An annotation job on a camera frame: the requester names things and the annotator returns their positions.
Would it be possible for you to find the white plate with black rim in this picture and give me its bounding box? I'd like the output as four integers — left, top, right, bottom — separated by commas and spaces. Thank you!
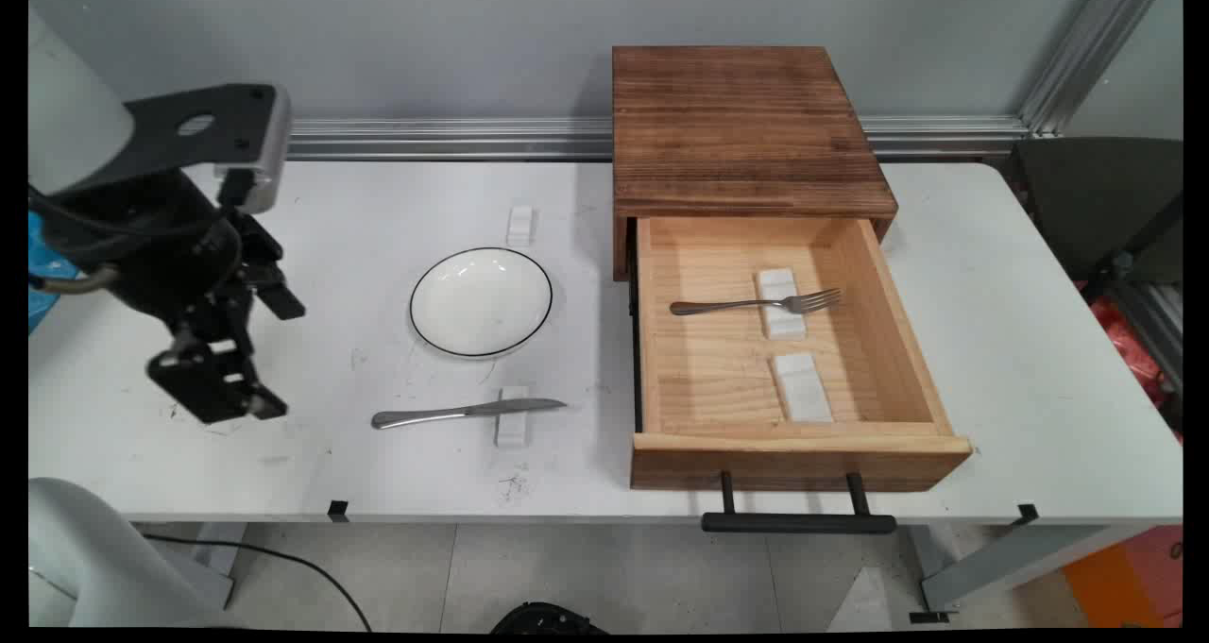
409, 246, 554, 359

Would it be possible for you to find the diagonal aluminium profile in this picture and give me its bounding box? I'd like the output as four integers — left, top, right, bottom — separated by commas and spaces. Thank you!
1018, 0, 1170, 140

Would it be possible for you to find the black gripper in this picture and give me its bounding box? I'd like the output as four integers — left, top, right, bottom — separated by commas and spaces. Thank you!
38, 171, 307, 426

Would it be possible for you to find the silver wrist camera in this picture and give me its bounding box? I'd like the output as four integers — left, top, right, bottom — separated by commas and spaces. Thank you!
215, 85, 292, 215

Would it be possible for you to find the orange box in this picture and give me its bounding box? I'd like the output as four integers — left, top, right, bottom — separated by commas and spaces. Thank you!
1061, 524, 1184, 631

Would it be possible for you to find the silver table knife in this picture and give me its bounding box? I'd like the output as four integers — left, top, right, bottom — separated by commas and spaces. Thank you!
370, 398, 569, 431

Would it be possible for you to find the blue plastic sheet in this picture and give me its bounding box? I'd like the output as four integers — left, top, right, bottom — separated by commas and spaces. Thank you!
28, 211, 80, 335

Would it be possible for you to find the grey table leg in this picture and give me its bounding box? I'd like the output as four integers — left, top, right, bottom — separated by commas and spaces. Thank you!
142, 521, 248, 613
909, 523, 1139, 625

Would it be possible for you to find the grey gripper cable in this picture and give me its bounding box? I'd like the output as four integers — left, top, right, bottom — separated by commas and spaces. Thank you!
28, 263, 124, 296

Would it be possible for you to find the dark brown wooden cabinet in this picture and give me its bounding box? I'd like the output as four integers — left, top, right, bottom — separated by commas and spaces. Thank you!
610, 44, 899, 282

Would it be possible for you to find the black floor cable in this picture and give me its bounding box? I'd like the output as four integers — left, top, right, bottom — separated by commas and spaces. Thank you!
140, 532, 375, 634

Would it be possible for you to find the black round floor object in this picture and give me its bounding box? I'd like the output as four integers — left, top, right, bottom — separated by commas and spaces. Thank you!
489, 601, 611, 635

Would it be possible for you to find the silver fork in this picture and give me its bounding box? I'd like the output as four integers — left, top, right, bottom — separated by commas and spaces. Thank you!
669, 287, 843, 318

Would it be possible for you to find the horizontal aluminium rail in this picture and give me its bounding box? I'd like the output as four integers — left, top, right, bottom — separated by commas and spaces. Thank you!
283, 114, 1032, 163

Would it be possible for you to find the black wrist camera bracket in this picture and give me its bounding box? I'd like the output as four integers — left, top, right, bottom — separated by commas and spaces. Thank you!
121, 84, 277, 183

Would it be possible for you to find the red plastic bag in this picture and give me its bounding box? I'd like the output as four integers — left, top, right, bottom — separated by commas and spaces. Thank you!
1075, 279, 1183, 441

